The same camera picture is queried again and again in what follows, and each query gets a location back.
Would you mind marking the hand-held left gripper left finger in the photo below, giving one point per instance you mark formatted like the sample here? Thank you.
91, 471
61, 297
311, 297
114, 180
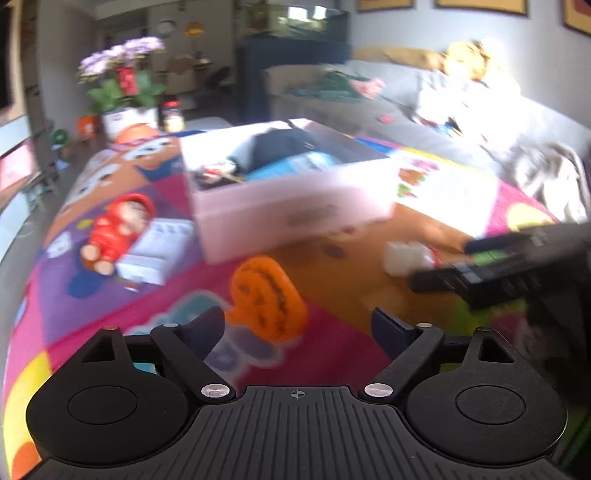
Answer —
205, 334

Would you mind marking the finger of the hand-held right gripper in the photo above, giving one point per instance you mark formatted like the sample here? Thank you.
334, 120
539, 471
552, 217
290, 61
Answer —
480, 281
498, 243

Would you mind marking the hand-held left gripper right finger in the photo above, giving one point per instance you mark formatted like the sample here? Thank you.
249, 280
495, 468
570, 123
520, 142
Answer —
388, 332

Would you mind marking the orange round toy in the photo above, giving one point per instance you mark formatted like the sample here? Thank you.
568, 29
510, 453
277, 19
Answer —
270, 300

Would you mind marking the white small block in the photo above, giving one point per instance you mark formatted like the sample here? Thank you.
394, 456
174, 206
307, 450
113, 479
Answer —
406, 258

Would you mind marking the pink cardboard box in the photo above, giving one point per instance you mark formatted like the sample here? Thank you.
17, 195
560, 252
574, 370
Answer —
286, 207

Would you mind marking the blue tissue pack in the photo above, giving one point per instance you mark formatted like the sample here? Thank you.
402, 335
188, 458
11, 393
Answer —
295, 164

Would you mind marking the colourful play mat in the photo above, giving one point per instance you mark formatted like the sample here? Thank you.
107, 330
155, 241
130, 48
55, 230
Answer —
341, 341

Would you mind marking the white picture book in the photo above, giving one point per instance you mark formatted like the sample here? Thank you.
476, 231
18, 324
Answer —
448, 189

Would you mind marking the grey cloth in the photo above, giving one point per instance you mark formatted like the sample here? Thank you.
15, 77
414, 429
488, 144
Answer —
549, 180

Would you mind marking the white rectangular box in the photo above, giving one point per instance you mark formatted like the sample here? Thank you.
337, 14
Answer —
157, 249

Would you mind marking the red doll toy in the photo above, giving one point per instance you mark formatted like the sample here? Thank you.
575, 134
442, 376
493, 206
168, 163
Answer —
115, 230

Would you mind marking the white patterned baby clothes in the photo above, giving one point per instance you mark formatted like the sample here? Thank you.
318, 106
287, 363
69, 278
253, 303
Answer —
448, 104

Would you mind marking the dark small toy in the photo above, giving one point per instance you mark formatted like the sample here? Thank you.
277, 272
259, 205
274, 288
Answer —
217, 175

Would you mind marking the small pink toy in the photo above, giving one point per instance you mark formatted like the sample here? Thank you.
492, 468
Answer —
386, 119

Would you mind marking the yellow duck plush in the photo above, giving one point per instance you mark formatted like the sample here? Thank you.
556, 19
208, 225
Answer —
471, 60

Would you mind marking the grey sofa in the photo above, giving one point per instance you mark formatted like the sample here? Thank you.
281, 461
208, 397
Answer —
351, 115

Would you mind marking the pink garment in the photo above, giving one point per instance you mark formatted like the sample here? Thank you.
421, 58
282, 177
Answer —
367, 87

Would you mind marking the orange plastic toy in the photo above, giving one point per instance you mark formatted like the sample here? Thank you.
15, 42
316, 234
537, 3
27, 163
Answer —
136, 134

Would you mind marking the yellow pillow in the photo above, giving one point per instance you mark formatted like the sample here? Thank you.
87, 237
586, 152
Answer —
397, 56

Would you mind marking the red-lidded clear jar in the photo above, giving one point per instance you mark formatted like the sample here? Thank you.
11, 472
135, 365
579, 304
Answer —
173, 117

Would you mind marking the green garment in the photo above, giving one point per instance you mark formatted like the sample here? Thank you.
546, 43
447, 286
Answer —
339, 90

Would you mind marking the television cabinet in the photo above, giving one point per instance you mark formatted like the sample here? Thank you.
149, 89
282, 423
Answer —
14, 217

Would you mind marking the purple orchid in white pot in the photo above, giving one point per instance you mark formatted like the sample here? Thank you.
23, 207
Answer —
127, 117

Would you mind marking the small orange toy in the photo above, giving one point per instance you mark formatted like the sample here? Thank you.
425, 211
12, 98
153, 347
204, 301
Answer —
87, 127

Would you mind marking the watermelon ball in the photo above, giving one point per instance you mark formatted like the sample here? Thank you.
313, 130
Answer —
60, 138

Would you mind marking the pink paper bag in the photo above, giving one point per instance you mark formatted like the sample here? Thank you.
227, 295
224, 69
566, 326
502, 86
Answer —
16, 168

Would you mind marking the dark blue cabinet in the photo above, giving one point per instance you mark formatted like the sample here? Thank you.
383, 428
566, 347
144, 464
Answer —
258, 83

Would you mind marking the beige blanket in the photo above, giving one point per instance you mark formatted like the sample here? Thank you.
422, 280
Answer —
295, 78

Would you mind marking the beige dining chair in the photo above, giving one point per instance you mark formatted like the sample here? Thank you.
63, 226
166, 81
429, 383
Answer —
180, 74

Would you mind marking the glass fish tank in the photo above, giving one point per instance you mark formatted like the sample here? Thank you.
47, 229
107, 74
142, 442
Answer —
295, 21

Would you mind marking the orange lantern decoration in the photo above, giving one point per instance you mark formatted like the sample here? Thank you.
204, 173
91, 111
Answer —
194, 28

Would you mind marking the television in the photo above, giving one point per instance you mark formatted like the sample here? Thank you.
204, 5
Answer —
5, 60

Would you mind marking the panda wall decoration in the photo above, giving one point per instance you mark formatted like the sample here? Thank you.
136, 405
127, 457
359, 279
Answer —
165, 26

